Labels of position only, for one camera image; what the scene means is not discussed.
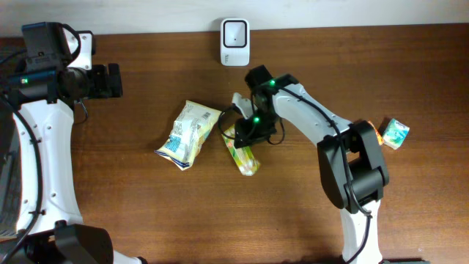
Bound green snack stick pack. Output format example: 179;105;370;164
222;125;261;176

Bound white chips bag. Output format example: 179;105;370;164
155;100;221;171

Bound dark grey plastic basket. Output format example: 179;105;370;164
1;103;21;240

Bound green tissue pack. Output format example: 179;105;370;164
382;119;410;150

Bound orange tissue pack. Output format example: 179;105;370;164
367;120;384;146

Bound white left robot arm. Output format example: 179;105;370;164
1;63;146;263

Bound black right camera cable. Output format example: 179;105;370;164
217;105;287;146

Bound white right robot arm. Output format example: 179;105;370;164
234;65;389;263

